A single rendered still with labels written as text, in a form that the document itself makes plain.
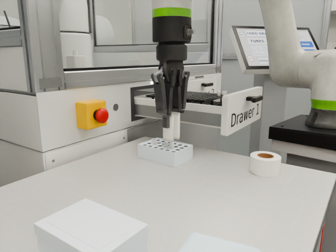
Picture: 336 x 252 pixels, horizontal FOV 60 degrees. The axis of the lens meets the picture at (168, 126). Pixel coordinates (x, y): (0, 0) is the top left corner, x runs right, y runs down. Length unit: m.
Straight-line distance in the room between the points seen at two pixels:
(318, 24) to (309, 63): 1.47
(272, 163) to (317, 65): 0.46
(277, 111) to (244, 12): 1.14
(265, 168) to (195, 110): 0.27
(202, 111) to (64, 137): 0.38
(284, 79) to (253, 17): 1.62
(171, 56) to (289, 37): 0.52
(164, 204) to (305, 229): 0.24
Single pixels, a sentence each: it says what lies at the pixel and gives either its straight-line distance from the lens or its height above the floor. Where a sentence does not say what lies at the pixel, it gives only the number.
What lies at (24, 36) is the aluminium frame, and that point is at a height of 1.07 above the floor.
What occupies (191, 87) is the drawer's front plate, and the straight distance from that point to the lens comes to 1.24.
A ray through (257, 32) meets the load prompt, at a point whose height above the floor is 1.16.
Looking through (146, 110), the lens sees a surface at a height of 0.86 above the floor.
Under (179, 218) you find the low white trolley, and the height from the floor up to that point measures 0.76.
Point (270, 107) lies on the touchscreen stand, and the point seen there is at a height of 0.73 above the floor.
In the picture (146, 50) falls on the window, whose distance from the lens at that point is 1.04.
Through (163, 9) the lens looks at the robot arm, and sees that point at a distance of 0.69.
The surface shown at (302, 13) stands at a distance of 2.57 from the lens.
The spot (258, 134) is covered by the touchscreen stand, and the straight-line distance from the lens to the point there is 1.87.
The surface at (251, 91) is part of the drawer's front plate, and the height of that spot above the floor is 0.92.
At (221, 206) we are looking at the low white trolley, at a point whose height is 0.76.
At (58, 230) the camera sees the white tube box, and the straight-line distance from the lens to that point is 0.42.
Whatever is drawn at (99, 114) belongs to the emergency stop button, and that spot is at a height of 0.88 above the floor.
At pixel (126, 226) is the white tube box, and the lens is 0.41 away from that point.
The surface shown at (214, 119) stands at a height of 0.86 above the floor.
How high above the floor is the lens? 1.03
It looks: 14 degrees down
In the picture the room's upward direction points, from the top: straight up
